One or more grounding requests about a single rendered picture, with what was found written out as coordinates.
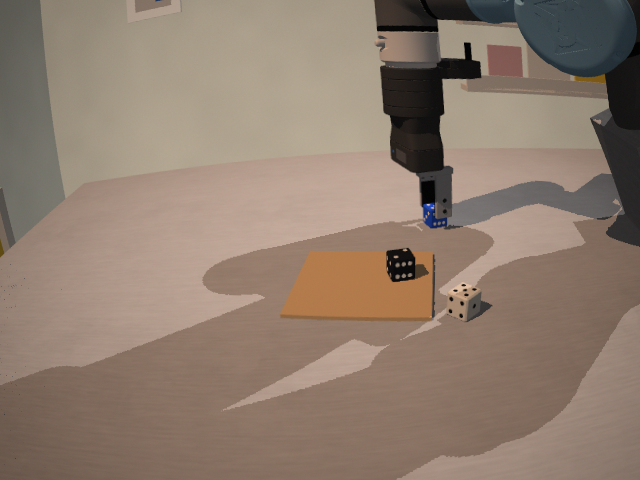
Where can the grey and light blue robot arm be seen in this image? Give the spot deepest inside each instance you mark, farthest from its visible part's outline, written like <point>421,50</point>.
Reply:
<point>584,38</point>

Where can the blue die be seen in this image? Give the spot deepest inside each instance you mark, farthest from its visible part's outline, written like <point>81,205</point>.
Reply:
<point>429,217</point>

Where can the white die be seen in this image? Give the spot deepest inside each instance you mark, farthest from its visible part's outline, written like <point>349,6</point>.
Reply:
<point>463,301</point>

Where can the orange flat mat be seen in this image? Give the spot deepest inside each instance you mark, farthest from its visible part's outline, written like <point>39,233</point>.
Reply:
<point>355,286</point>

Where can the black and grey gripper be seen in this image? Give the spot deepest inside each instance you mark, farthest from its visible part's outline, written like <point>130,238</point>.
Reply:
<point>412,90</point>

